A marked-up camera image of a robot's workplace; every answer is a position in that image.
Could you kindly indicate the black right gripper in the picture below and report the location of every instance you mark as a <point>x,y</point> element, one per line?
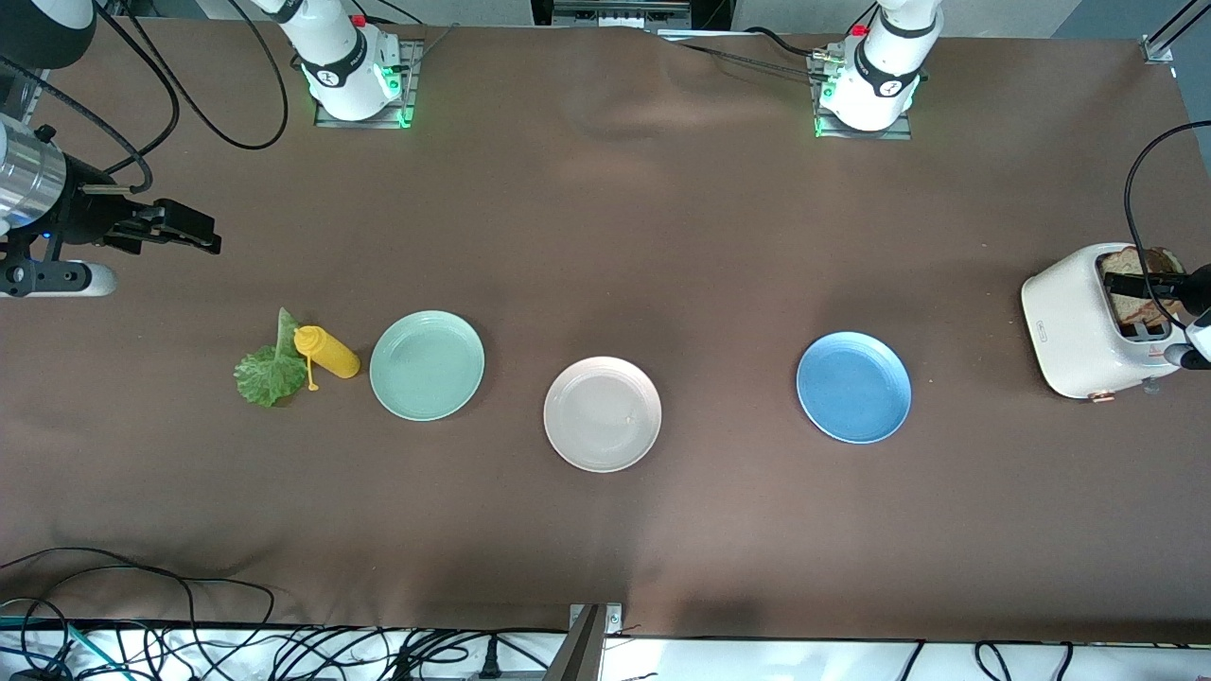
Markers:
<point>83,220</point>

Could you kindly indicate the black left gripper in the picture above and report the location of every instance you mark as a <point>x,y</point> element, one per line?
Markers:
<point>1137,284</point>

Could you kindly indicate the green lettuce leaf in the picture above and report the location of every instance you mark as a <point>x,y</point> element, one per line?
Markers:
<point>270,378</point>

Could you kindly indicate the yellow mustard squeeze bottle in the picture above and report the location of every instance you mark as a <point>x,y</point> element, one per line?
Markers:
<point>331,352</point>

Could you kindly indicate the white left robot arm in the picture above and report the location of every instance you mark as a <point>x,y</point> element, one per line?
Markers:
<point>885,66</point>

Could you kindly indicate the mint green plate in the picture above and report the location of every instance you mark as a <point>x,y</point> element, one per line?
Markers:
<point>426,364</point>

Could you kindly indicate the blue plate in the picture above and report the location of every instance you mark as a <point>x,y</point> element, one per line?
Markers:
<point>853,388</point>

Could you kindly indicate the beige plate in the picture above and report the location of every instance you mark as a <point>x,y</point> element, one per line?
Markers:
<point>602,414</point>

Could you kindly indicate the white toaster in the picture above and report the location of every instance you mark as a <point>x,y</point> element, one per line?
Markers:
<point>1069,340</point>

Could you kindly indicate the brown table cloth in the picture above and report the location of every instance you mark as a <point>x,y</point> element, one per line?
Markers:
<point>662,236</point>

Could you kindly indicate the black equipment rack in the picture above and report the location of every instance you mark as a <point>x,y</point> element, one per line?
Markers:
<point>710,11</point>

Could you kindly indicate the black power plug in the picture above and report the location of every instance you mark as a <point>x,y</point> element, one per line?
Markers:
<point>489,662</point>

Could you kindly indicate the aluminium frame rail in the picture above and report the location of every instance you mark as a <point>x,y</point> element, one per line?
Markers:
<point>41,80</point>

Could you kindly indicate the aluminium corner bracket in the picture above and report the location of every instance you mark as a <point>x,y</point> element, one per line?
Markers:
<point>1156,47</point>

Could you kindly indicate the grey metal camera post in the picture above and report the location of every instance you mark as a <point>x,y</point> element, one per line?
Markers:
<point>582,653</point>

